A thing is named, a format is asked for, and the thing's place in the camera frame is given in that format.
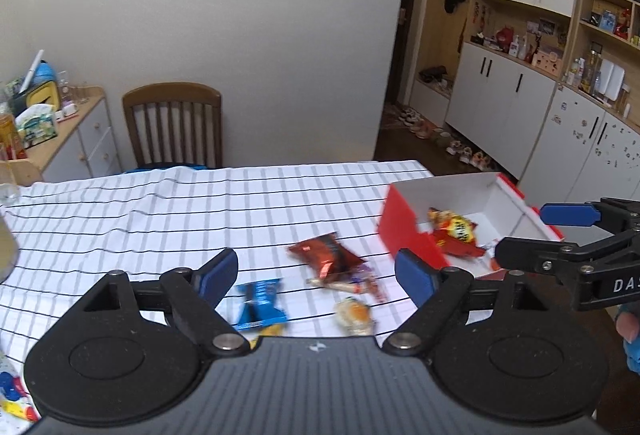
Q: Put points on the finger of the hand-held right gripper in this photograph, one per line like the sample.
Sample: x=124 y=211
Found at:
x=525 y=254
x=570 y=214

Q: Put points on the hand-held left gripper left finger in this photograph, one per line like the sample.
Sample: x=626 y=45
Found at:
x=220 y=274

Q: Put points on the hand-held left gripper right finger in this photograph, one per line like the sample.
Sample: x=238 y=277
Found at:
x=412 y=276

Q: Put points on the blue snack packet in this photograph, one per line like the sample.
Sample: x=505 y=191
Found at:
x=260 y=300

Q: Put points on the red white cardboard box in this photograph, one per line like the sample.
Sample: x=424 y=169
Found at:
x=400 y=220

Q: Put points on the white pink sausage packet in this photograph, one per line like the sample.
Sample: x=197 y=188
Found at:
x=352 y=287

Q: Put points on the yellow black print snack packet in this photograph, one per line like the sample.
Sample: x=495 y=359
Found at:
x=457 y=227

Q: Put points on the egg yolk pastry packet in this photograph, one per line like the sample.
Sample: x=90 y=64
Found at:
x=355 y=315

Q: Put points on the red brown foil snack packet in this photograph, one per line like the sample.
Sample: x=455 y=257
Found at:
x=325 y=255

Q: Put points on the person's right hand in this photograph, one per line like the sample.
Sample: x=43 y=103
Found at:
x=628 y=327

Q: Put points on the white cabinet with stickers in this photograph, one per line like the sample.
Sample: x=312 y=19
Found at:
x=575 y=150

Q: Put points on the white black checked tablecloth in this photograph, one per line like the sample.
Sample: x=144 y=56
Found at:
x=150 y=225

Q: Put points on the blue seat cushion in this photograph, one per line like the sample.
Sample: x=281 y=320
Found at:
x=165 y=167

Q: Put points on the white lower cabinet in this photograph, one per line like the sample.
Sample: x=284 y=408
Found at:
x=500 y=105

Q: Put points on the row of shoes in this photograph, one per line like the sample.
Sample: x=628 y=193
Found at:
x=445 y=140

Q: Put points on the white storage containers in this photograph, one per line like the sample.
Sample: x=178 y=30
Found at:
x=611 y=80

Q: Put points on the white shoe bench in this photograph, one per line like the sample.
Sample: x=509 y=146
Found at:
x=430 y=102

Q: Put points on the white wood side cabinet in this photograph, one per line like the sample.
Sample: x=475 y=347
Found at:
x=95 y=140

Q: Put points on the brown wooden chair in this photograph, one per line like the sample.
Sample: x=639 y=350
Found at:
x=172 y=95

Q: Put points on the red toy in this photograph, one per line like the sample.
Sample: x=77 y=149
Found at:
x=504 y=37

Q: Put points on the beige rounded object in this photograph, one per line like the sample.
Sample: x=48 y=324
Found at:
x=7 y=250

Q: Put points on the wooden holder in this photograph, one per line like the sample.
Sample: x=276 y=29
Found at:
x=25 y=170

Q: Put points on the clear drinking glass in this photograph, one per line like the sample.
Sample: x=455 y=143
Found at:
x=7 y=187

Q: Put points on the green white tissue box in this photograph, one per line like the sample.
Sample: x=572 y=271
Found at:
x=37 y=127

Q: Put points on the colourful printed packet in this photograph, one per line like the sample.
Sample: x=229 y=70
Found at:
x=15 y=390

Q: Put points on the blue yellow bag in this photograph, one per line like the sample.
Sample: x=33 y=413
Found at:
x=45 y=90

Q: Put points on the orange juice bottle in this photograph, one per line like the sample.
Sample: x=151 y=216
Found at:
x=7 y=130

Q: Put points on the dark brown door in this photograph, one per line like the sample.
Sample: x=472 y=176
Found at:
x=402 y=15

